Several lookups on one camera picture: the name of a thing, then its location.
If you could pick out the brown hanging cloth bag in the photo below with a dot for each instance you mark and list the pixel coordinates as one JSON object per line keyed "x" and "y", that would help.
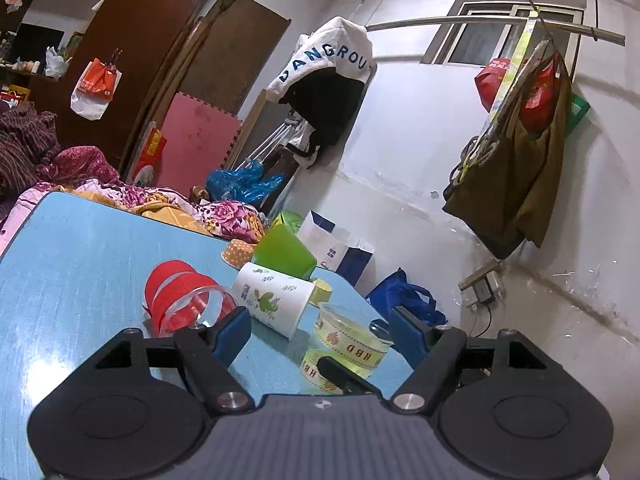
{"x": 509, "y": 196}

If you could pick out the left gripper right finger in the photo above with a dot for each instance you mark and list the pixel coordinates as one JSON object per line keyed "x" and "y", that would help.
{"x": 434, "y": 356}

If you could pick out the white paper cup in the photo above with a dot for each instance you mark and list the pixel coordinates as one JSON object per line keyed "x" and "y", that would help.
{"x": 275, "y": 299}

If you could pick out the green plastic cup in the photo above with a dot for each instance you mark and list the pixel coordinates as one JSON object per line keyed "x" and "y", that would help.
{"x": 281, "y": 250}

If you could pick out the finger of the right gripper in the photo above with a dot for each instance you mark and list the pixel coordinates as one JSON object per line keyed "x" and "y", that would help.
{"x": 349, "y": 382}
{"x": 379, "y": 328}

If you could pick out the blue plastic bag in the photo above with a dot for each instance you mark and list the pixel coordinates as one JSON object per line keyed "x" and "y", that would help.
{"x": 246, "y": 184}

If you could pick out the clear cup with red ribbon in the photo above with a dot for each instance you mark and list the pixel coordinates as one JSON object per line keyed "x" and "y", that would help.
{"x": 177, "y": 296}

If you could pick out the orange white plastic bag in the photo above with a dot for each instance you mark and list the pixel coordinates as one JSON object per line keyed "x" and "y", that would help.
{"x": 95, "y": 90}

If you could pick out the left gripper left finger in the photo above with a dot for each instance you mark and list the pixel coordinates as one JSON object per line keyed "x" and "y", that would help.
{"x": 206, "y": 356}

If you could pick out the pink floral blanket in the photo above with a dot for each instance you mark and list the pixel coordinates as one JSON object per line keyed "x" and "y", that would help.
{"x": 84, "y": 172}

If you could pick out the white and blue paper bag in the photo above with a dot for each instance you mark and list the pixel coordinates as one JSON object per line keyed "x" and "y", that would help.
{"x": 334, "y": 248}

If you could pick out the white hoodie with blue letters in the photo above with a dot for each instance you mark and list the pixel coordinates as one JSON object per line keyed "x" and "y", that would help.
{"x": 339, "y": 45}

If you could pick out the yellow dotted cupcake liner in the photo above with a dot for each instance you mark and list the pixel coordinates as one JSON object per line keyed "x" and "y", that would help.
{"x": 322, "y": 292}

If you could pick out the power strip with chargers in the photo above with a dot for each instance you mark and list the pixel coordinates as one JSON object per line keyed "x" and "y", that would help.
{"x": 484, "y": 286}

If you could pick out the clear cup with HBD ribbon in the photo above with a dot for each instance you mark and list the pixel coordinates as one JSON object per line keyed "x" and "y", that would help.
{"x": 336, "y": 335}

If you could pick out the pink foam mat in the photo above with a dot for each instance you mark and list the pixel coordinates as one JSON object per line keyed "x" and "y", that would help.
{"x": 199, "y": 137}

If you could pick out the dark wooden wardrobe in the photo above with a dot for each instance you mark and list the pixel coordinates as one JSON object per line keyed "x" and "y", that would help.
{"x": 138, "y": 35}

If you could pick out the orange dotted cupcake liner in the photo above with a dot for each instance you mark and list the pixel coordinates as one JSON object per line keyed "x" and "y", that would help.
{"x": 237, "y": 253}

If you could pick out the blue tote bag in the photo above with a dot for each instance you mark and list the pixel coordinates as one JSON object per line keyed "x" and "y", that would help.
{"x": 396, "y": 291}

